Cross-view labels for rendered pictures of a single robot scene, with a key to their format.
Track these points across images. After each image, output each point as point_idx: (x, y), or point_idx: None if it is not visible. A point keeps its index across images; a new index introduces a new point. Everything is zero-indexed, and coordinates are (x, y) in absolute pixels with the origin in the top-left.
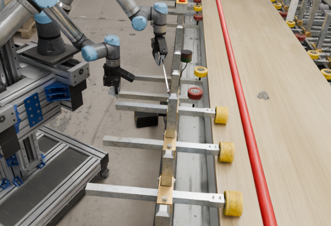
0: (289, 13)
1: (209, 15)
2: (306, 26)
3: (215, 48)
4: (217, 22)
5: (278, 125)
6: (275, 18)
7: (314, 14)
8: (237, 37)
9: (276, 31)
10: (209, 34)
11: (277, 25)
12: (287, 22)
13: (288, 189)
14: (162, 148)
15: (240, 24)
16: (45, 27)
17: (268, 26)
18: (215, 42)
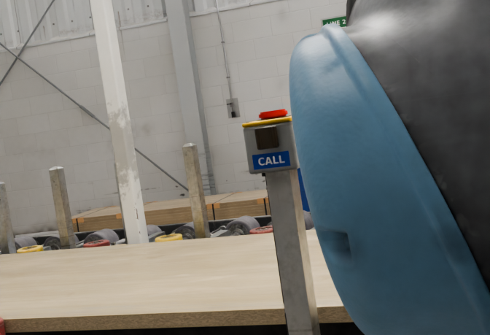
0: (138, 223)
1: (3, 310)
2: (200, 233)
3: (321, 295)
4: (89, 299)
5: None
6: (126, 248)
7: (202, 193)
8: (238, 275)
9: (223, 245)
10: (187, 306)
11: (177, 246)
12: (169, 238)
13: None
14: None
15: (138, 275)
16: None
17: (177, 252)
18: (267, 295)
